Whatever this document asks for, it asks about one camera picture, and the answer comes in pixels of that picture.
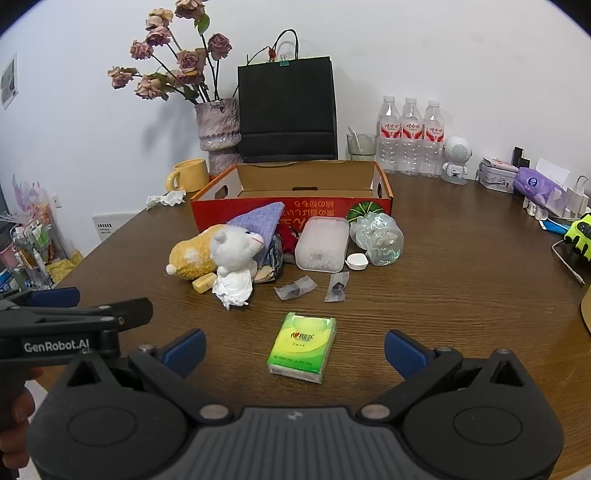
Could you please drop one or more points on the white charger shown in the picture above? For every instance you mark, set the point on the white charger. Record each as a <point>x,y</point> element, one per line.
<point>579,196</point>

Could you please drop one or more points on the yellow plush toy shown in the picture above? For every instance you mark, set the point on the yellow plush toy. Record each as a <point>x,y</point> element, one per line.
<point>191,256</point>

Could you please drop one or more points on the yellow sponge block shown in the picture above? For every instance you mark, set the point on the yellow sponge block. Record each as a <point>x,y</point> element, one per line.
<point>204,283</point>

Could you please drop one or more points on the clear snack wrapper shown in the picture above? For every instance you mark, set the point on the clear snack wrapper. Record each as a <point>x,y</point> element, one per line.
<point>337,287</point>
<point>295,288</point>

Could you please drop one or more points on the white tissue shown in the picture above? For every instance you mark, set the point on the white tissue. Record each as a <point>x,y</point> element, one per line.
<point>166,199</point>
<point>233,288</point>

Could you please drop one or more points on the small white lid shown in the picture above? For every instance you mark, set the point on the small white lid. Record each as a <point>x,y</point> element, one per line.
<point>356,261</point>

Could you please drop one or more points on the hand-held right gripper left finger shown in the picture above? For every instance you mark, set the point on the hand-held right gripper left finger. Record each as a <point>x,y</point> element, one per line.
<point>184,350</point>

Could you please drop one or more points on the green binder clip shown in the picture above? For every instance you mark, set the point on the green binder clip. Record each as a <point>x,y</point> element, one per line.
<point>284,61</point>

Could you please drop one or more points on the purple white ceramic vase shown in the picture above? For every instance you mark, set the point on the purple white ceramic vase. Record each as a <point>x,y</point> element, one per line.
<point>218,134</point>

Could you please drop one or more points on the pink white bottle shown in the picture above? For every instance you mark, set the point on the pink white bottle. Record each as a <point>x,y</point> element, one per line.
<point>321,244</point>

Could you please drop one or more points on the green tissue pack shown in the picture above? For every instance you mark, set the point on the green tissue pack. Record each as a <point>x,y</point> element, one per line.
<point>302,346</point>

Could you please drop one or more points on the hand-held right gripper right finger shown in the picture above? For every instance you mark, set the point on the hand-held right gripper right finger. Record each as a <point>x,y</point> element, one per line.
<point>406,353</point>

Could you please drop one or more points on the wall picture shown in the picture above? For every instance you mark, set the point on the wall picture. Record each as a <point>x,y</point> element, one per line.
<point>8,83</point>

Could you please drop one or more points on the green black toy car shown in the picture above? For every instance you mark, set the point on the green black toy car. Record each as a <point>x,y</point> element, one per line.
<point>577,235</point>

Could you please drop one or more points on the white plush cat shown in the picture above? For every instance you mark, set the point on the white plush cat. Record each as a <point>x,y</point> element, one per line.
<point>233,251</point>

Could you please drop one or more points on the black small object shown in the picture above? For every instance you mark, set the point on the black small object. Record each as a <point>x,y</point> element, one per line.
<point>521,158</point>

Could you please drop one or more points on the clear glass cup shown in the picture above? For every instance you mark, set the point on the clear glass cup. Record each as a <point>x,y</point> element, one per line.
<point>362,147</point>

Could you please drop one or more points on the red label water bottle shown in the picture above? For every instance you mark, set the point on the red label water bottle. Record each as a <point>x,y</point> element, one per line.
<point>388,138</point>
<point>412,138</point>
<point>434,141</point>

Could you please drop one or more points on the yellow mug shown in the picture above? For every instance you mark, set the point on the yellow mug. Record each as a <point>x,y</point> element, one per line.
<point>189,175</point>

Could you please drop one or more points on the red cloth item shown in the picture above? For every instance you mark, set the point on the red cloth item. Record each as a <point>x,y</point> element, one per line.
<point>291,242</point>

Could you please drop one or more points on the white robot figurine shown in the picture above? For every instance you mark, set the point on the white robot figurine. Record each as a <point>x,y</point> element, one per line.
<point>456,157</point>

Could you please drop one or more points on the yellow plastic bag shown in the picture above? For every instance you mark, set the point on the yellow plastic bag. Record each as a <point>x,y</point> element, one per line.
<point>64,267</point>

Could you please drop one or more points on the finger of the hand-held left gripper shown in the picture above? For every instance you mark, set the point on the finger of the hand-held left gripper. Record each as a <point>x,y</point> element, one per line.
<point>115,310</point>
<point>55,297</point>

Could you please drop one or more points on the person's left hand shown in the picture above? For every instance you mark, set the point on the person's left hand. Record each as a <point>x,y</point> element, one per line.
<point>18,410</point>

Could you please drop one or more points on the red cardboard box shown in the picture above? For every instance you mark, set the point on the red cardboard box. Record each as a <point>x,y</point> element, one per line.
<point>295,184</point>

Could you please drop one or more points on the purple tissue pack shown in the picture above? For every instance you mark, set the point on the purple tissue pack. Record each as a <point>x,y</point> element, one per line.
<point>538,184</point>

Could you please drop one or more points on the blue white tube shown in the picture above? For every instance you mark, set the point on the blue white tube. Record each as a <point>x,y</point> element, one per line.
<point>554,226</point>

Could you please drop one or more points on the purple checked cloth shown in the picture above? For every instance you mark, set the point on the purple checked cloth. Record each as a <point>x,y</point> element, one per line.
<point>258,219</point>

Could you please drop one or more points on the dark blue patterned pouch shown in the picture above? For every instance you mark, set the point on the dark blue patterned pouch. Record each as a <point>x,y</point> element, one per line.
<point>274,256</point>

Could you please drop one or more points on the pink white small box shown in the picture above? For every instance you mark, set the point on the pink white small box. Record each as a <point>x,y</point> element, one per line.
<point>498,165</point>

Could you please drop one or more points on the black paper bag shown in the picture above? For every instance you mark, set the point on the black paper bag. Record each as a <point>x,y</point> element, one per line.
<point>286,110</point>

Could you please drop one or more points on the dried rose bouquet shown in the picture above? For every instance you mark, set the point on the dried rose bouquet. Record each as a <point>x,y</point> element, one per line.
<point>184,60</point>

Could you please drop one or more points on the rack of small packets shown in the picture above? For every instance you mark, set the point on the rack of small packets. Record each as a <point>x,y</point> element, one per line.
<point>32,230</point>

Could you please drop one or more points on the spoon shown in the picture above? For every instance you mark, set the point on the spoon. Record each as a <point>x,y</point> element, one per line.
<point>353,137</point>

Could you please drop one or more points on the clear plastic wrap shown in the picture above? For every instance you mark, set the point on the clear plastic wrap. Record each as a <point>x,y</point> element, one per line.
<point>378,240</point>

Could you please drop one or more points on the white blister packet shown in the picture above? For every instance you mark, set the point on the white blister packet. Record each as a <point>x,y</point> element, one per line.
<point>535,208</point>

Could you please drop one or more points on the grey tin box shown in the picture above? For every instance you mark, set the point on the grey tin box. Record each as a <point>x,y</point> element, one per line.
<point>494,182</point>

